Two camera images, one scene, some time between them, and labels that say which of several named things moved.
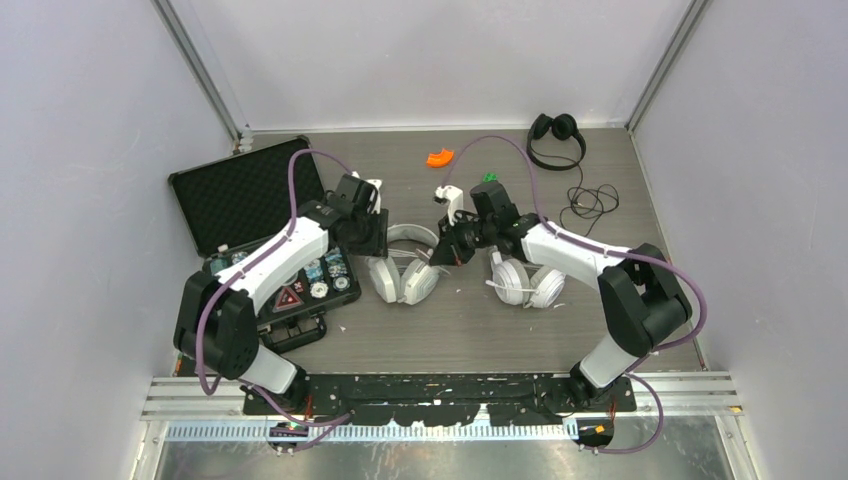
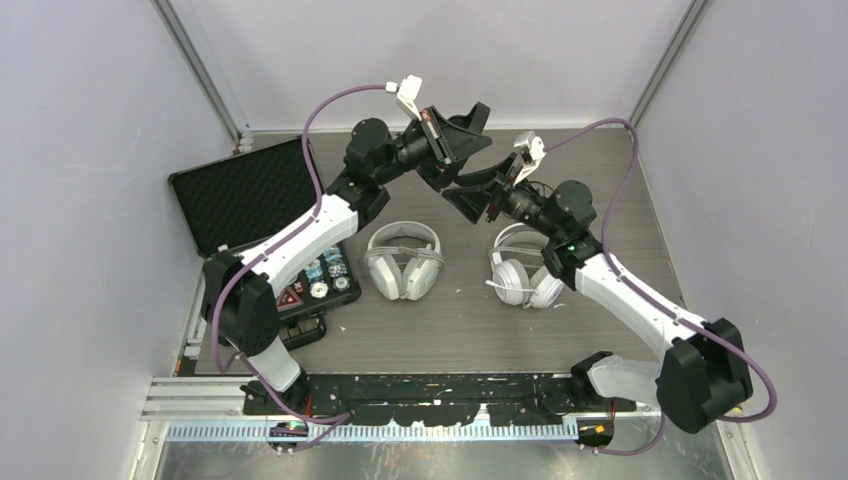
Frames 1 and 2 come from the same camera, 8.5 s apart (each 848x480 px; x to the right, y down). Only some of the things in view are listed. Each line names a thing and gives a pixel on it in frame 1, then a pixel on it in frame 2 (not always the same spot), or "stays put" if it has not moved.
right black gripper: (450, 250) to (493, 186)
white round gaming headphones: (515, 282) stays put
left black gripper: (376, 246) to (447, 142)
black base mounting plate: (439, 399) stays put
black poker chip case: (229, 203) stays put
